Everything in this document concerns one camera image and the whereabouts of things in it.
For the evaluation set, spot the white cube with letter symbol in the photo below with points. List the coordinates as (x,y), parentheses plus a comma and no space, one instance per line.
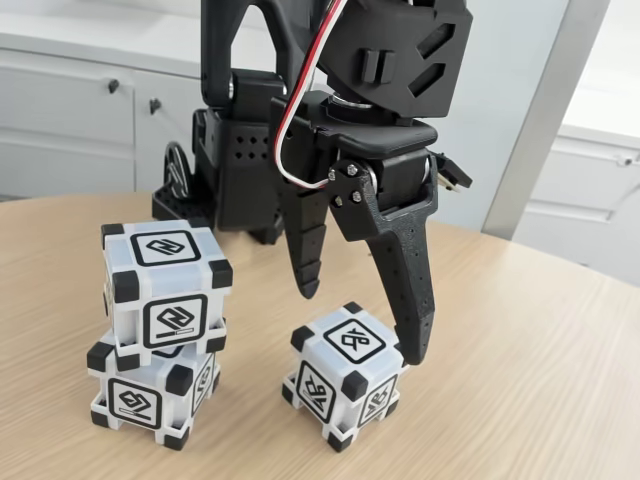
(355,340)

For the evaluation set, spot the white cube with lightning symbol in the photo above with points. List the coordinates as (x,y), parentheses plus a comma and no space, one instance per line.
(165,277)

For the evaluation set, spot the black round clamp knob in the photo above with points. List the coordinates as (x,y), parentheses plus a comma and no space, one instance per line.
(177,172)

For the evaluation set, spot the grey metal pillar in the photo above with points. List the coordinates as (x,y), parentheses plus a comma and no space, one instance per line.
(537,140)

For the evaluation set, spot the white drawer cabinet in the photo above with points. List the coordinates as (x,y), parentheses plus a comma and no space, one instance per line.
(575,200)

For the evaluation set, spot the black cabinet lock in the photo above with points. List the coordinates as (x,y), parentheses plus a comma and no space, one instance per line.
(155,105)
(112,86)

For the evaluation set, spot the white cube with house symbol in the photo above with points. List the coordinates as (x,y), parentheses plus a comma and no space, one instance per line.
(135,400)

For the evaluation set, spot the silver cabinet lock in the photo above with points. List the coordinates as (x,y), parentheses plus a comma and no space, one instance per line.
(625,161)

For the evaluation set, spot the long white cabinet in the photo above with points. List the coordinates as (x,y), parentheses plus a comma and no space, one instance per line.
(65,125)

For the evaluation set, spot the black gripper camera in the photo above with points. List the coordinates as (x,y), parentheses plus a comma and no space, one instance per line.
(457,175)

